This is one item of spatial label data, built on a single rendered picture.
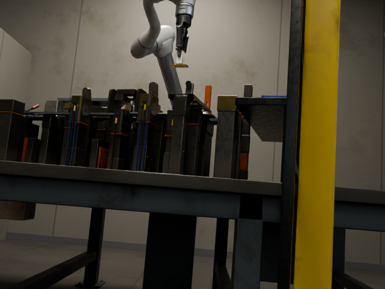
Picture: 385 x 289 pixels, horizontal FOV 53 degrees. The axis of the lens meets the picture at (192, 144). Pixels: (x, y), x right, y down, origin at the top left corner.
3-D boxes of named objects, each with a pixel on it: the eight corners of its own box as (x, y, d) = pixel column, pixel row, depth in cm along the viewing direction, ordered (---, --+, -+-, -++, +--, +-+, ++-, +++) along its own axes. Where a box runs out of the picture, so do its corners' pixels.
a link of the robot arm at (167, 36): (169, 136, 280) (189, 121, 292) (185, 140, 269) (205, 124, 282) (136, 32, 241) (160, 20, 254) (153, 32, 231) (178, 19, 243)
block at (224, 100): (211, 182, 154) (217, 94, 159) (215, 183, 162) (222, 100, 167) (231, 183, 152) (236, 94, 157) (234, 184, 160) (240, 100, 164)
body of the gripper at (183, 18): (179, 22, 193) (177, 39, 192) (173, 14, 185) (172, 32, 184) (193, 21, 191) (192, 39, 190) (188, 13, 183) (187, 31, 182)
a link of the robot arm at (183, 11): (173, 3, 186) (172, 14, 185) (191, 2, 183) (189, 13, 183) (179, 12, 195) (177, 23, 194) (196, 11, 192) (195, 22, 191)
